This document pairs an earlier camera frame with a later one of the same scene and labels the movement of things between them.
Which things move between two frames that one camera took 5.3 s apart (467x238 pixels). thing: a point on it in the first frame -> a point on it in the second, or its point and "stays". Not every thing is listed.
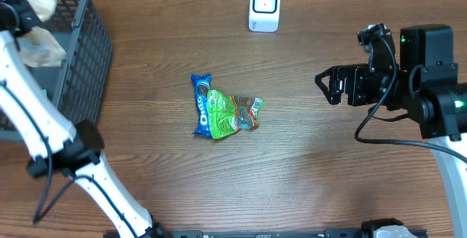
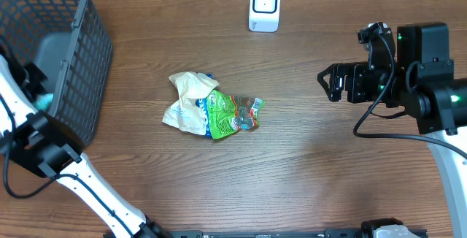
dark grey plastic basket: [78, 87] stays
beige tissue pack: [39, 48] -> [187, 115]
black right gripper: [354, 74] stays
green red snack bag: [228, 114] stays
